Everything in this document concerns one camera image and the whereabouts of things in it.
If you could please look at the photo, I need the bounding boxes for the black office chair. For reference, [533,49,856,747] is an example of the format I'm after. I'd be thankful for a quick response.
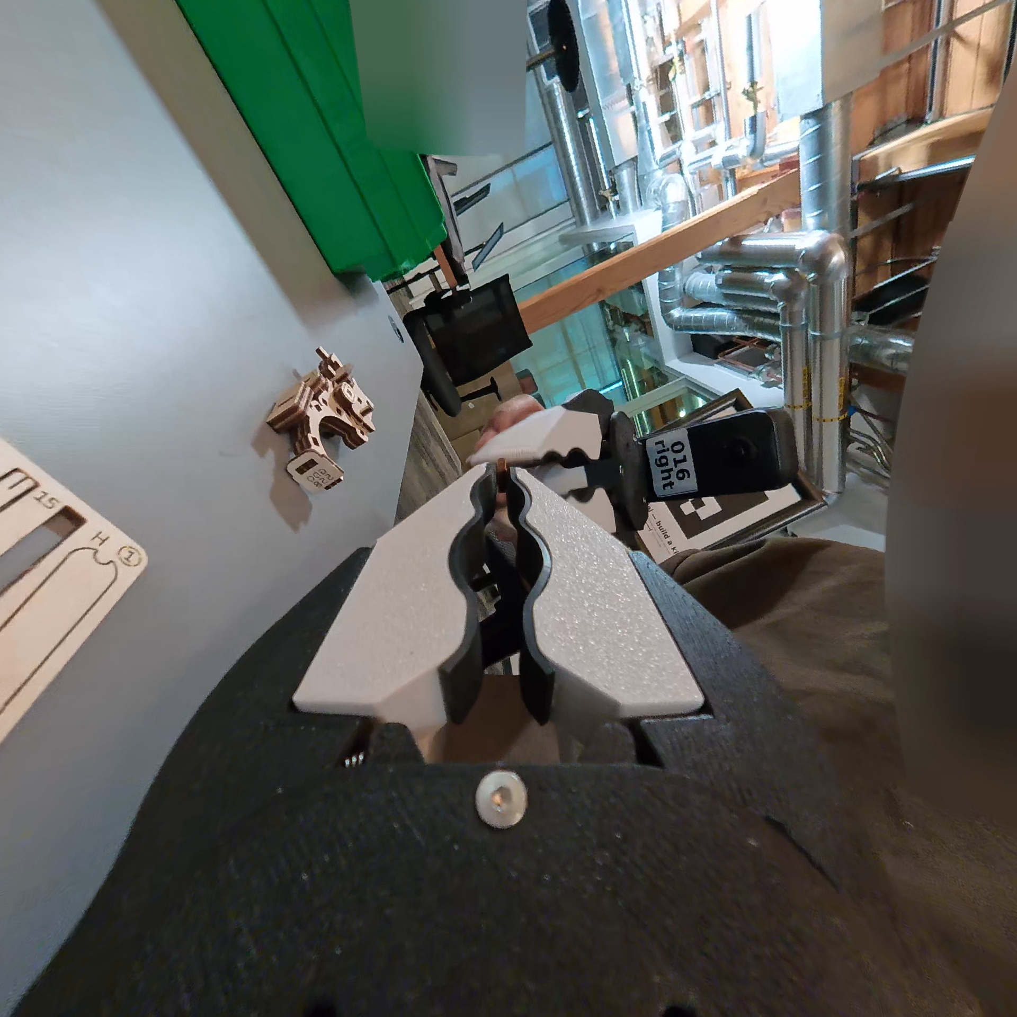
[404,274,533,418]

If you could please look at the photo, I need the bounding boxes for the wooden ceiling beam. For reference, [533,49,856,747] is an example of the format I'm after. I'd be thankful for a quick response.
[516,171,804,335]

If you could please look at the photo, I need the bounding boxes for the wooden model figure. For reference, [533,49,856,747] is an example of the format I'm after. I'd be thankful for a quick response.
[266,346,376,495]

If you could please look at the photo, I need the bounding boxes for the person's right hand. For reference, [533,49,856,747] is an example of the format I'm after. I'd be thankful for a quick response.
[477,395,551,456]

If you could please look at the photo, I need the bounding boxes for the green plastic bin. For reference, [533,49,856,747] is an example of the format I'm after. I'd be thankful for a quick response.
[176,0,448,279]

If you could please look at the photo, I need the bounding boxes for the grey desk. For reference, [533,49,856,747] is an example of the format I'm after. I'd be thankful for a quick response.
[0,0,427,1017]

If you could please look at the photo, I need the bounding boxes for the laser-cut wooden parts sheet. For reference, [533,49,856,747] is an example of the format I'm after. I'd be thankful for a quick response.
[0,435,149,744]

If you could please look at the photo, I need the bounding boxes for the silver ventilation pipes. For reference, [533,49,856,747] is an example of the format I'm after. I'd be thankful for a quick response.
[548,0,939,497]

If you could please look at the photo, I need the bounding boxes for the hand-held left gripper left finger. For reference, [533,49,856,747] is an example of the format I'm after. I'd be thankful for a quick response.
[292,467,495,740]

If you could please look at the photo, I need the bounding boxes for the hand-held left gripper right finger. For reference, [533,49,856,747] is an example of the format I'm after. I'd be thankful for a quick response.
[507,467,708,752]

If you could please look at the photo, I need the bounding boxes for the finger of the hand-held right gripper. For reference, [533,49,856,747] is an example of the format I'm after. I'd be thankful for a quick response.
[467,405,603,470]
[542,463,621,539]

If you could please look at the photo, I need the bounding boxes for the framed marker sign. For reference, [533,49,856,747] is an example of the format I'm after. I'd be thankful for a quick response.
[636,389,827,557]

